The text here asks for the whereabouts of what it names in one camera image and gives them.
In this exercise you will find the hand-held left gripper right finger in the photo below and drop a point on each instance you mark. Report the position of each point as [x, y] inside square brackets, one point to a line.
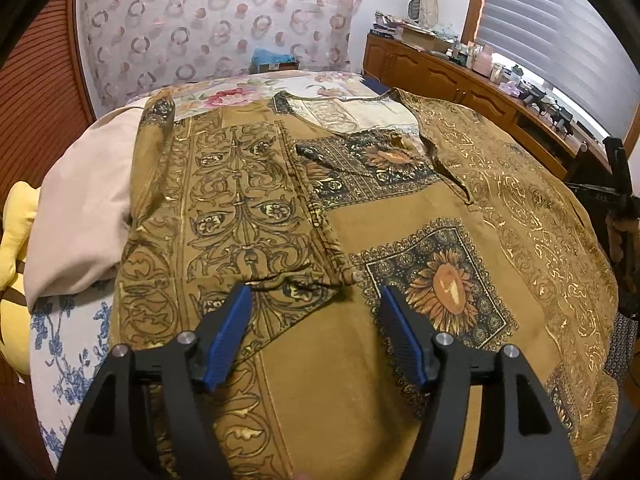
[402, 332]

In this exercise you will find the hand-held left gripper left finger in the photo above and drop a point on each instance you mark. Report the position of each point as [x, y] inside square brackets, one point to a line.
[231, 332]

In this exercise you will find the mustard patterned shirt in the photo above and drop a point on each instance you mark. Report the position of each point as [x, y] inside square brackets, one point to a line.
[380, 220]

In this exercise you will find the blue floral bed sheet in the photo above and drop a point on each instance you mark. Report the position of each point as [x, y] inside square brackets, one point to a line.
[70, 360]

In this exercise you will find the dark patterned cloth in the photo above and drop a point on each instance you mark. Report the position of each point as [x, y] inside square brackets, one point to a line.
[622, 345]

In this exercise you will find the grey window blind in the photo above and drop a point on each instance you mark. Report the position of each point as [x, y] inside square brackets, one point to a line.
[560, 25]

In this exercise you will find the wooden sideboard cabinet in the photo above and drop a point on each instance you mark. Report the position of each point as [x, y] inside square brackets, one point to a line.
[450, 80]

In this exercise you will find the beige blanket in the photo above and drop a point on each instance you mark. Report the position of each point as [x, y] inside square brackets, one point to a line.
[85, 200]

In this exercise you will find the yellow plush toy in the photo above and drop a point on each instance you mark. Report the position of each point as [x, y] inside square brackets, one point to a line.
[17, 260]

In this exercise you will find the cream floral bedspread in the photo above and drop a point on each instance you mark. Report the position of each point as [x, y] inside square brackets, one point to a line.
[235, 92]

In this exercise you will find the blue box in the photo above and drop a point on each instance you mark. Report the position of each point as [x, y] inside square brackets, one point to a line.
[272, 60]

